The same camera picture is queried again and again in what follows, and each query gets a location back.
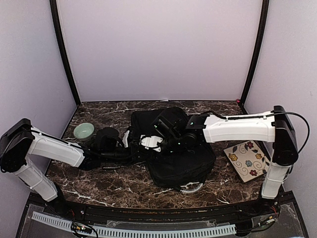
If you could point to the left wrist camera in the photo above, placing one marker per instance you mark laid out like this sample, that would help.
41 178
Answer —
127 139

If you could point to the floral ceramic tile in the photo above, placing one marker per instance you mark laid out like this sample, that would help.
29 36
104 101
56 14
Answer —
248 160

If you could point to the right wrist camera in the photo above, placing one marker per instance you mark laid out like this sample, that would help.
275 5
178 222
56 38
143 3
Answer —
151 142

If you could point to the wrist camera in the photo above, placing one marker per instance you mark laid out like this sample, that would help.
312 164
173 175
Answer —
127 139
151 142

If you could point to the black backpack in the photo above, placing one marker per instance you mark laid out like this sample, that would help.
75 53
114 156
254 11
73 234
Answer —
183 170

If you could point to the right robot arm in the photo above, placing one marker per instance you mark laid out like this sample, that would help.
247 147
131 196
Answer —
272 126

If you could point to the pale green ceramic bowl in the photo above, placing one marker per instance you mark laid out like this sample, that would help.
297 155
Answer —
84 131

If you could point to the white slotted cable duct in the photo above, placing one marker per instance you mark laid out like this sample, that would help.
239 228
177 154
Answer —
135 230

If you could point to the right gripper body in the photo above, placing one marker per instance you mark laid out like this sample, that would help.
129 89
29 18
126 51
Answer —
173 144

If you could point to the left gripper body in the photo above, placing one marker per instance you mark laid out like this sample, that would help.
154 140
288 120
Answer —
106 152

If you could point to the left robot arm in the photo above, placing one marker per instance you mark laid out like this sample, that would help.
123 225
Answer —
23 140

